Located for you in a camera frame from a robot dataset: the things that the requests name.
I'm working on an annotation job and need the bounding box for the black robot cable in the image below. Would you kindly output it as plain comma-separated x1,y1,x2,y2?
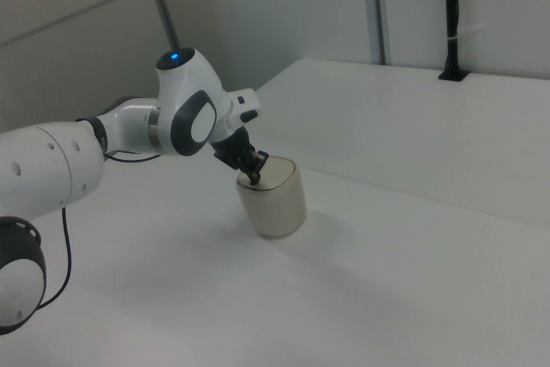
39,148,161,313

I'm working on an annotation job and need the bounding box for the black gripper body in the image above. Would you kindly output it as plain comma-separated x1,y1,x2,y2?
211,125,255,169

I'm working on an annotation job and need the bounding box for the grey partition post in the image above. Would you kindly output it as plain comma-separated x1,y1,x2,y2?
138,0,182,52
368,0,394,65

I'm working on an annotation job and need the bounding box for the black clamped pole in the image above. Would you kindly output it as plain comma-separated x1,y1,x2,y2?
437,0,470,82

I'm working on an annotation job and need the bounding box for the small white trash can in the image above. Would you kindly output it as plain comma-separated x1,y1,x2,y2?
235,155,308,241

